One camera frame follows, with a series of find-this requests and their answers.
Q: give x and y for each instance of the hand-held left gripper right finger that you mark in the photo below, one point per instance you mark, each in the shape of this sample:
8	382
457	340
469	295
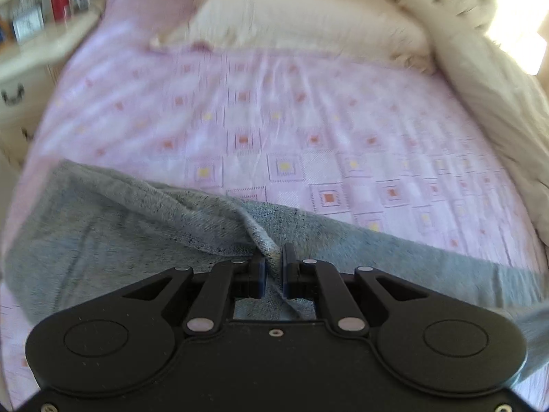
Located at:
285	279

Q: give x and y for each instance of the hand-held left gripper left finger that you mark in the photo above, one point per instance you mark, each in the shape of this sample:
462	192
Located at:
261	281

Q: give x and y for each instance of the pink patterned bed sheet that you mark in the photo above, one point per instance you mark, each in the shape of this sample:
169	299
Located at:
266	120

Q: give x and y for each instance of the cream pillow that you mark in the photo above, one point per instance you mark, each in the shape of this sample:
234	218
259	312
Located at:
300	17

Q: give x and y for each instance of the cream duvet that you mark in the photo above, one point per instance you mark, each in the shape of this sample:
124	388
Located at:
497	107

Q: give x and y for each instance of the pink pillow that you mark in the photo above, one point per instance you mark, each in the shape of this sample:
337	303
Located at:
146	8

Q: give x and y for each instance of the cream nightstand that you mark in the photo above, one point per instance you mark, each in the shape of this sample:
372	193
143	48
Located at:
30	68

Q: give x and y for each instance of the silver picture frame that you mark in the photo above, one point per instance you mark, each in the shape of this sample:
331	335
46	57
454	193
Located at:
28	23

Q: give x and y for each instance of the wooden picture frame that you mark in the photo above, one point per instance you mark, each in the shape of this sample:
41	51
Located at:
2	30

